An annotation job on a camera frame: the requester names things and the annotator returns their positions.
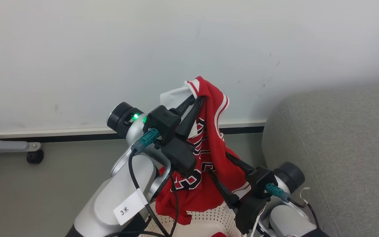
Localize black caster wheel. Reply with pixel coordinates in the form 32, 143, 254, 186
26, 150, 44, 164

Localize white black wall baseboard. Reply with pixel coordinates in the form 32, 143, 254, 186
0, 120, 267, 143

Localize grey fabric sofa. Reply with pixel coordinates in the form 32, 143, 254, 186
262, 86, 379, 237

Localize cream perforated laundry basket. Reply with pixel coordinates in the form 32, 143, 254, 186
142, 201, 242, 237

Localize grey metal stand leg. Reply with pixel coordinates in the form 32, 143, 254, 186
0, 127, 41, 153

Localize red basketball jersey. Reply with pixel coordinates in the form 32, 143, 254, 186
155, 76, 252, 237

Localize white paper cable label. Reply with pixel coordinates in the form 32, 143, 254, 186
113, 188, 148, 226

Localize black cable with teal plug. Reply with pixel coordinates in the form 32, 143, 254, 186
104, 128, 170, 237
265, 183, 320, 229

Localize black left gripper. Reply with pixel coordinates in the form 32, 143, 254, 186
159, 95, 206, 177

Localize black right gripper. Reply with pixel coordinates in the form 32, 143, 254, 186
206, 152, 266, 235

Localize white cable tie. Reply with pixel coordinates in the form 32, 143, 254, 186
299, 187, 311, 205

